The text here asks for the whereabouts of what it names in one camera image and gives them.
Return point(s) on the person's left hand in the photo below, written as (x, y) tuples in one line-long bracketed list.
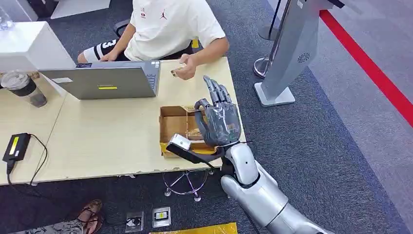
[(189, 68)]

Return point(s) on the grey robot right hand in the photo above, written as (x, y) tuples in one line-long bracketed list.
[(222, 124)]

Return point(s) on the person's right hand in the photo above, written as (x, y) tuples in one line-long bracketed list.
[(109, 56)]

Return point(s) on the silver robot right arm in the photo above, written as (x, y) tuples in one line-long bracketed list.
[(258, 193)]

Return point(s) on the grey laptop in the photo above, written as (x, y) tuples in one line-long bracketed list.
[(105, 82)]

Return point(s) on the patterned brown card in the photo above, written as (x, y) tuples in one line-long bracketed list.
[(194, 134)]

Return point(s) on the yellow card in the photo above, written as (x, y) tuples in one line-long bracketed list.
[(201, 149)]

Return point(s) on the person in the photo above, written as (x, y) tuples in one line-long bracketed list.
[(167, 29)]

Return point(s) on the wooden card box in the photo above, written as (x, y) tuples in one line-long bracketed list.
[(176, 124)]

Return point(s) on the white board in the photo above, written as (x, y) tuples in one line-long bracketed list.
[(80, 8)]

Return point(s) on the chrome stanchion base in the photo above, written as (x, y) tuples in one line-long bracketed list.
[(259, 68)]

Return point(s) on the chrome stool base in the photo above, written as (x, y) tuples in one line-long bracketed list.
[(186, 187)]

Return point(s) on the plastic cup with dark drink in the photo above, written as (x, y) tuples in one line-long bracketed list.
[(24, 88)]

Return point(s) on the grey kiosk stand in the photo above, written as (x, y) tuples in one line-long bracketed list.
[(290, 55)]

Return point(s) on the yellow floor sheet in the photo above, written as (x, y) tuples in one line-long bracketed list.
[(206, 230)]

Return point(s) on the clear water bottle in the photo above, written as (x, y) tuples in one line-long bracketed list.
[(5, 23)]

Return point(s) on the silver floor socket with label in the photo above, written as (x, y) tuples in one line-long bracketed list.
[(161, 217)]

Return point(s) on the black power adapter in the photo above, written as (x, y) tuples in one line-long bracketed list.
[(16, 147)]

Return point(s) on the open floor socket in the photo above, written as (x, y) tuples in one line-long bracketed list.
[(134, 222)]

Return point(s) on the red barrier belt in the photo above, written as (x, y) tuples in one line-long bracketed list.
[(367, 64)]

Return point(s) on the person's foot in sandal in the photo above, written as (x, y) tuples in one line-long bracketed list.
[(92, 216)]

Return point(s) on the person's patterned trouser leg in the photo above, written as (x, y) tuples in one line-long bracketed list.
[(51, 228)]

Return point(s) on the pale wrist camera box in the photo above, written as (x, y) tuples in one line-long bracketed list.
[(180, 142)]

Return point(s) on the white pedestal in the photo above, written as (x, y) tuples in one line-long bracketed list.
[(32, 45)]

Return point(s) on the black stanchion post with base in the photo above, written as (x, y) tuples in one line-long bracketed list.
[(269, 32)]

